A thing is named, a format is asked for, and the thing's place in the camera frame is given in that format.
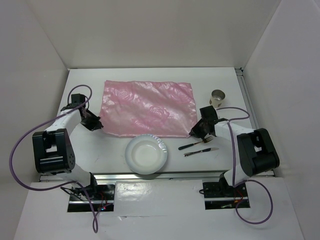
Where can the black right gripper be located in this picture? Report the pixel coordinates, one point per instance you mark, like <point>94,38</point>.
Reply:
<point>196,132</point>

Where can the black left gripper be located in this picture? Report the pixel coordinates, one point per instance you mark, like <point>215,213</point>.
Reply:
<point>95,124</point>

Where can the metal cup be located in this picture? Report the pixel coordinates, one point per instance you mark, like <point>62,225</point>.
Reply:
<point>216,98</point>

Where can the pink satin rose cloth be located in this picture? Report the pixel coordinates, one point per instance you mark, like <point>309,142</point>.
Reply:
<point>132,108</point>

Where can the white scalloped plate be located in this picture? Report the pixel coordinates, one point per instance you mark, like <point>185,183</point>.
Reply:
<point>146,154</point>

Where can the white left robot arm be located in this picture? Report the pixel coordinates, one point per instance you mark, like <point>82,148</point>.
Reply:
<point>52,148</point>

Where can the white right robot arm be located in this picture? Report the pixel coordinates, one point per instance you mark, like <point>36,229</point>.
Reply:
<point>253,151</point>

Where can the gold fork black handle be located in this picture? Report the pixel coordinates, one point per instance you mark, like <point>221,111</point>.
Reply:
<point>204,141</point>

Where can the silver knife black handle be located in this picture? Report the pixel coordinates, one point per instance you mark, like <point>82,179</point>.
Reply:
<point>200,151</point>

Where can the aluminium front rail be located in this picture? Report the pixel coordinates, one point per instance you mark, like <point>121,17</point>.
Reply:
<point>158,176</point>

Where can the aluminium rail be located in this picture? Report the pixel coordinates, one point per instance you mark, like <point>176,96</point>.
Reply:
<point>247,98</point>
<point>158,176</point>

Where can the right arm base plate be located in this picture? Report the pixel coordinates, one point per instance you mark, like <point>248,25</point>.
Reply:
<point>215,198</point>

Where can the aluminium right side rail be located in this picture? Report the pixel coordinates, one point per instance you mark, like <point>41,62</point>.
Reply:
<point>247,98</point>

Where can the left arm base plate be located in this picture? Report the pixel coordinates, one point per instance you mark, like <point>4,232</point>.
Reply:
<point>102,200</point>

